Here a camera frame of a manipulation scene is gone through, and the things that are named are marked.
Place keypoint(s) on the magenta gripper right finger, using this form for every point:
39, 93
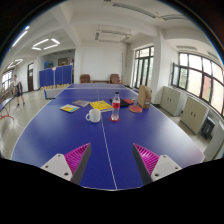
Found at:
151, 166

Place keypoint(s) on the right brown armchair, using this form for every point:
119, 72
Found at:
115, 79

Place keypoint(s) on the small red round coaster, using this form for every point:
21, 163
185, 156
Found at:
114, 120

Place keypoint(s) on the white ceramic mug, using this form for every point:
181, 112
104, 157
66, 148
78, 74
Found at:
94, 116

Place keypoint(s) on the beige cabinet near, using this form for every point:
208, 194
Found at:
194, 114

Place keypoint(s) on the blue partition screens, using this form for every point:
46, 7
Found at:
56, 76

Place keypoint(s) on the grey purple notebook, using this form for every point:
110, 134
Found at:
81, 103

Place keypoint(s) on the blue table tennis table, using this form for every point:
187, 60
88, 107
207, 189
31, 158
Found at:
111, 164

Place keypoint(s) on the blue and yellow booklet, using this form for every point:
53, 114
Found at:
69, 108

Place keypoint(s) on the left brown armchair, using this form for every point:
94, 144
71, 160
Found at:
85, 78

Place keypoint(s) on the brown paper bag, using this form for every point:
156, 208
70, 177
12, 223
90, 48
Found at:
144, 96

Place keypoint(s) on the black pouch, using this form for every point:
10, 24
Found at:
123, 103

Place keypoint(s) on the yellow book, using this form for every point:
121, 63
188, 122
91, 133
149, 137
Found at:
101, 105

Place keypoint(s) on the person in white shirt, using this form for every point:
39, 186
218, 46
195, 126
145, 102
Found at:
18, 90

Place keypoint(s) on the clear bottle with red label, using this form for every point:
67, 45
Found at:
115, 106

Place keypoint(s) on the brown armchair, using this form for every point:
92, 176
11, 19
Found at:
115, 79
85, 78

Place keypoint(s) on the beige cabinet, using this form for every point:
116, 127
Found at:
194, 114
173, 101

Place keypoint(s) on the red table tennis paddle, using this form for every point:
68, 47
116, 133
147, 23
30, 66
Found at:
135, 109

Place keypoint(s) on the beige cabinet far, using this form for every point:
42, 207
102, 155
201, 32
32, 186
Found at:
173, 101

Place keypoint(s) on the black bin by cabinet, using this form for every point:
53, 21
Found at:
207, 127

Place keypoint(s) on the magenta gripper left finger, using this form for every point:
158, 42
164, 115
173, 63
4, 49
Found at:
70, 166

